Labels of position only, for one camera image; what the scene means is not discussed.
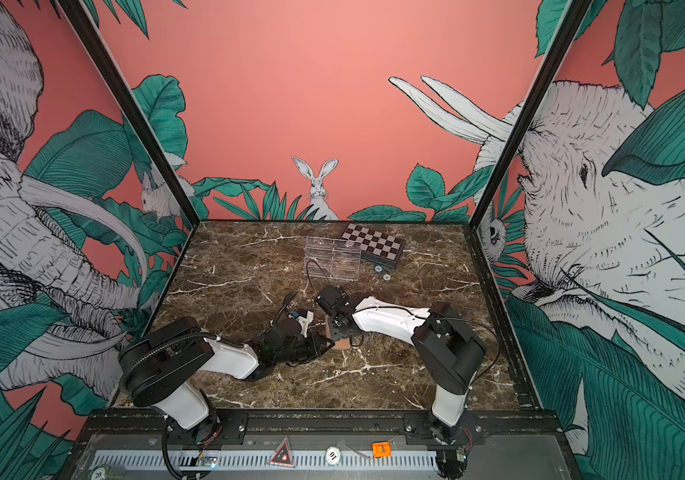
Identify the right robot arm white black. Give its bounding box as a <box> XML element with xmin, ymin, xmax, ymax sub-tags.
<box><xmin>316</xmin><ymin>285</ymin><xmax>486</xmax><ymax>444</ymax></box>

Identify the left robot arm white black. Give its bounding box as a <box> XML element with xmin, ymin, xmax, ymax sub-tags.
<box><xmin>118</xmin><ymin>316</ymin><xmax>334</xmax><ymax>432</ymax></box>

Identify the clear acrylic organizer box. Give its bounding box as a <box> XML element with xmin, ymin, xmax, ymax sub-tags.
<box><xmin>304</xmin><ymin>237</ymin><xmax>361</xmax><ymax>282</ymax></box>

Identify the folded checkered chess board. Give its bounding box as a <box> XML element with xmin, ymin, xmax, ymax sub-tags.
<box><xmin>340</xmin><ymin>223</ymin><xmax>405</xmax><ymax>269</ymax></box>

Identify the red warning triangle sticker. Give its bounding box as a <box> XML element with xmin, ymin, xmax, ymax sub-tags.
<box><xmin>270</xmin><ymin>437</ymin><xmax>296</xmax><ymax>468</ymax></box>

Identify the white round button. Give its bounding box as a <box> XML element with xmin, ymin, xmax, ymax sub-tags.
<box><xmin>324</xmin><ymin>446</ymin><xmax>342</xmax><ymax>466</ymax></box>

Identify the orange tag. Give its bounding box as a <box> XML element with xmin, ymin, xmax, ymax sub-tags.
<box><xmin>371</xmin><ymin>441</ymin><xmax>392</xmax><ymax>459</ymax></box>

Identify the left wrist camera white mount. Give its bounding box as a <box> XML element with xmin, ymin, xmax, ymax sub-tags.
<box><xmin>292</xmin><ymin>309</ymin><xmax>314</xmax><ymax>338</ymax></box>

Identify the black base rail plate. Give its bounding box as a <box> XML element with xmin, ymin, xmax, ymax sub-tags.
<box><xmin>76</xmin><ymin>408</ymin><xmax>568</xmax><ymax>447</ymax></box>

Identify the right black frame post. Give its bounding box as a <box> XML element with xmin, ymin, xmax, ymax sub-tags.
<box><xmin>469</xmin><ymin>0</ymin><xmax>591</xmax><ymax>231</ymax></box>

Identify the black frame post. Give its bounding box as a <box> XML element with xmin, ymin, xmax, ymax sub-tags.
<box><xmin>58</xmin><ymin>0</ymin><xmax>200</xmax><ymax>230</ymax></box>
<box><xmin>469</xmin><ymin>0</ymin><xmax>591</xmax><ymax>231</ymax></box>

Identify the left black frame post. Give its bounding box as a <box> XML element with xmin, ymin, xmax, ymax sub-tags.
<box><xmin>58</xmin><ymin>0</ymin><xmax>200</xmax><ymax>230</ymax></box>

